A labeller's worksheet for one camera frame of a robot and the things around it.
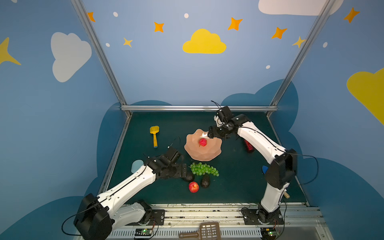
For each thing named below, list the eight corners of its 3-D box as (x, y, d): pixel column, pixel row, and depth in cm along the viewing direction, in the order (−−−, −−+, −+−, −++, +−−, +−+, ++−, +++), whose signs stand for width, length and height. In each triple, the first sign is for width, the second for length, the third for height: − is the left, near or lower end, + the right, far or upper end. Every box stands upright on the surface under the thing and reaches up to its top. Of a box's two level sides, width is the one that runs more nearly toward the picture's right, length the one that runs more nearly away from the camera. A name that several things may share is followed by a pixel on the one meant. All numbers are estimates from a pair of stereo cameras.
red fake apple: (187, 187, 84) (187, 186, 82) (193, 181, 87) (193, 179, 84) (193, 195, 82) (194, 193, 80) (200, 188, 84) (200, 186, 82)
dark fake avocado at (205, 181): (204, 189, 84) (204, 187, 81) (199, 181, 87) (199, 178, 84) (211, 185, 86) (212, 182, 83) (206, 177, 89) (207, 174, 86)
